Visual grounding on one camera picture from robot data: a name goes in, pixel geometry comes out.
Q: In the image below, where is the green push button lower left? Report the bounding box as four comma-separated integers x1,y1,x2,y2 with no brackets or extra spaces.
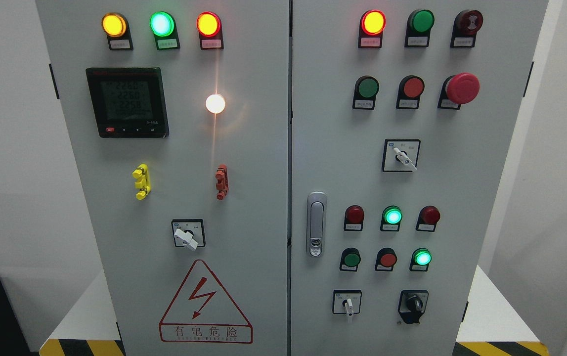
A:
339,247,361,272

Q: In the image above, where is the white selector switch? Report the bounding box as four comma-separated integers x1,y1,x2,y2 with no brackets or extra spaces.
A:
381,139,421,172
332,289,362,323

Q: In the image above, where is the red buzzer alarm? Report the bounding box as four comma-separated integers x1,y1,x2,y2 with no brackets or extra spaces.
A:
450,9,483,48

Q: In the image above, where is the white lit indicator light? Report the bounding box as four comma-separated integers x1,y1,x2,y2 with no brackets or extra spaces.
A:
206,94,226,115

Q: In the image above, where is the red emergency stop mushroom button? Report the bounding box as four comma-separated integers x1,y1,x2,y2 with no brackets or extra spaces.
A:
437,72,480,110

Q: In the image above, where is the lit green indicator middle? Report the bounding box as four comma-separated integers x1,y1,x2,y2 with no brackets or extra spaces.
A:
380,205,403,231

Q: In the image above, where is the yellow terminal connector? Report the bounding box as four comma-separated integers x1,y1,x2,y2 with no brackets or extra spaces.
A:
132,164,152,200

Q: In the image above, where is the red electrical hazard warning sticker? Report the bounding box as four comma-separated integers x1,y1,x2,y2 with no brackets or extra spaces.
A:
159,259,253,343

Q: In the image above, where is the green illuminated button lower right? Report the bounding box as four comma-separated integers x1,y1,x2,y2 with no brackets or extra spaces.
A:
409,248,432,272

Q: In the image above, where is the white selector switch left door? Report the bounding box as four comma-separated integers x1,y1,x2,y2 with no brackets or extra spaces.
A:
171,219,206,252

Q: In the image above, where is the green push button second row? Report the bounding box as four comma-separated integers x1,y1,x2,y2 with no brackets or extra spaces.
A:
352,75,380,110

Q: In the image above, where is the lit red indicator right door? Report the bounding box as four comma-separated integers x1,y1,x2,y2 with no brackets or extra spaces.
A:
358,9,387,48

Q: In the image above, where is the dark green indicator top row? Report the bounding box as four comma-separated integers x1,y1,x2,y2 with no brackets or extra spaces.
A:
404,9,435,48

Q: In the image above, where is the green lit indicator light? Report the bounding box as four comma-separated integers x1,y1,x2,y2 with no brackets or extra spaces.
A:
150,11,181,50

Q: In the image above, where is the red terminal connector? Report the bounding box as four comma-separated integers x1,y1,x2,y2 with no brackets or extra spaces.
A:
215,164,229,200

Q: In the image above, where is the red push button lower middle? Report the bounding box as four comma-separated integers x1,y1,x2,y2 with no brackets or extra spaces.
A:
375,248,397,272

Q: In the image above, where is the red indicator right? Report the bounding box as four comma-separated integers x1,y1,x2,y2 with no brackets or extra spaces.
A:
416,205,441,232

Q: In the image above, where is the white selector switch right upper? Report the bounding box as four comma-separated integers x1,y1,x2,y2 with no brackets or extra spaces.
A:
381,139,421,172

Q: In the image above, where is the black digital power meter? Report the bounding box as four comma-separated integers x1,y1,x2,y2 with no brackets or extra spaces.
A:
85,67,170,138

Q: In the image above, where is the red push button second row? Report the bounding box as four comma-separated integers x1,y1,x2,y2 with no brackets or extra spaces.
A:
396,75,424,110

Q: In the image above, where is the black rotary knob switch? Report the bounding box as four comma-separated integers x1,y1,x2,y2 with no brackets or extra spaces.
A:
398,289,429,324

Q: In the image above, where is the yellow indicator light top left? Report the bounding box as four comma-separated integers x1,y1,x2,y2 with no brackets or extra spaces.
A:
101,13,133,50

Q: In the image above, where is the silver cabinet door handle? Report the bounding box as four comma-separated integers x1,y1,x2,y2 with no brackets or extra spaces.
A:
306,192,327,257

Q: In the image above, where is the white platform with hazard stripes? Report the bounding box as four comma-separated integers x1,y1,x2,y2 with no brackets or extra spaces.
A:
39,268,549,356

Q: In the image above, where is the grey electrical control cabinet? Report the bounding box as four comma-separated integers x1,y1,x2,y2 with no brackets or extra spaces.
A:
36,0,548,356

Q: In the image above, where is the red-orange indicator light left door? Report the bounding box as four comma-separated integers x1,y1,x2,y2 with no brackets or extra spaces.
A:
196,11,224,50

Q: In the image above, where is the dark red indicator left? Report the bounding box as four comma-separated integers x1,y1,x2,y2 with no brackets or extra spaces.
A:
344,205,365,231

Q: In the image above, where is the white selector switch lower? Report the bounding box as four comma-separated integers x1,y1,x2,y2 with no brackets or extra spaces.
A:
332,289,362,323

